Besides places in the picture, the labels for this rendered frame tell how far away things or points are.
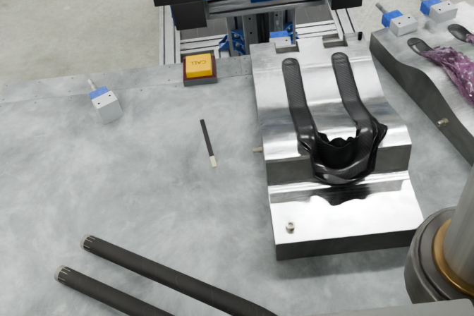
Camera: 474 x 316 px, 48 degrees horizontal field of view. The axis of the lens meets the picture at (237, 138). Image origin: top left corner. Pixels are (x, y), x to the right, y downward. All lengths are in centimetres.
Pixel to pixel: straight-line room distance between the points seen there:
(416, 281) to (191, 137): 80
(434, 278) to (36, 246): 83
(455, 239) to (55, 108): 108
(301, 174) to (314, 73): 27
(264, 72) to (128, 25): 179
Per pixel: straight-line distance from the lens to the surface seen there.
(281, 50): 126
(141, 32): 283
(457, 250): 43
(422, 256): 45
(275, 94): 113
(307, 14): 246
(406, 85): 126
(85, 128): 127
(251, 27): 186
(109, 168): 117
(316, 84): 115
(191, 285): 89
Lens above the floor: 168
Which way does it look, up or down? 49 degrees down
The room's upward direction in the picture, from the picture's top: 8 degrees counter-clockwise
